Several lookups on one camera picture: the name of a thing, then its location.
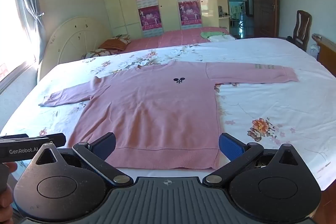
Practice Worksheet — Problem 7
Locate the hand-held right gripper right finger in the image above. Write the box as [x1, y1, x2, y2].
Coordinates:
[203, 133, 305, 186]

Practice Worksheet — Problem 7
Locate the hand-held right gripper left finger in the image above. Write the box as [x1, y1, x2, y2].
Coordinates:
[31, 132, 134, 187]

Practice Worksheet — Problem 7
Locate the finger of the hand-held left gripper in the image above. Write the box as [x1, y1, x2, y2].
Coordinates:
[49, 133, 66, 147]

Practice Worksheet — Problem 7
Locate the pink sweater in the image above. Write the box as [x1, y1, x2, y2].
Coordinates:
[38, 60, 300, 170]

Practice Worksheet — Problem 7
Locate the person's left hand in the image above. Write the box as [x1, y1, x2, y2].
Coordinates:
[0, 162, 18, 218]

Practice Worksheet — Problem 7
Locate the floral white bed sheet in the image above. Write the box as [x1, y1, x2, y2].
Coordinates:
[0, 38, 336, 191]

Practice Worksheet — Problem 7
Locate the patterned lattice pillow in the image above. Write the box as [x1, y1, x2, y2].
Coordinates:
[81, 48, 118, 60]

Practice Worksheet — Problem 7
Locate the cream round headboard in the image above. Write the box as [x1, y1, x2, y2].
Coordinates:
[38, 17, 112, 81]

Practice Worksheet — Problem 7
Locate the brown striped pillow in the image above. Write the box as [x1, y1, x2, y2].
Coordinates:
[98, 34, 132, 51]

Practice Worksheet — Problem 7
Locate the white folded cloth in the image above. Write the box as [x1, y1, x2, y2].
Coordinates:
[210, 34, 235, 43]

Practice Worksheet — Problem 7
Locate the green folded cloth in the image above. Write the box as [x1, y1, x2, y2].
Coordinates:
[201, 31, 226, 39]

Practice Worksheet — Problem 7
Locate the window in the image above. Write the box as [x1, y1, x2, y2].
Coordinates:
[0, 0, 36, 83]

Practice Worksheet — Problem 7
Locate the pink checked bed sheet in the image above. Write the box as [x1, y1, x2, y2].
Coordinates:
[122, 27, 237, 52]

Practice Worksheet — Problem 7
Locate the metal drying rack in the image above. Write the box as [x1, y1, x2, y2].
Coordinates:
[230, 5, 245, 28]

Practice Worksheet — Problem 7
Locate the wooden chair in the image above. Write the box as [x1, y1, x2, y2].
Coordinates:
[287, 10, 313, 51]

